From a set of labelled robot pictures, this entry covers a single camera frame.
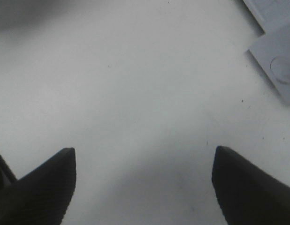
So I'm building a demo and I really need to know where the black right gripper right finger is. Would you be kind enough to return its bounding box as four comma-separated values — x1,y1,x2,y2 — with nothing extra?
212,146,290,225

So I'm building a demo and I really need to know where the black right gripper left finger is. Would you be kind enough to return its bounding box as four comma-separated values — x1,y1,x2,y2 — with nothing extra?
0,148,76,225

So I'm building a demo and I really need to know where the white microwave oven body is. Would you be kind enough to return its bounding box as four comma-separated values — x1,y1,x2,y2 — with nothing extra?
244,0,290,104

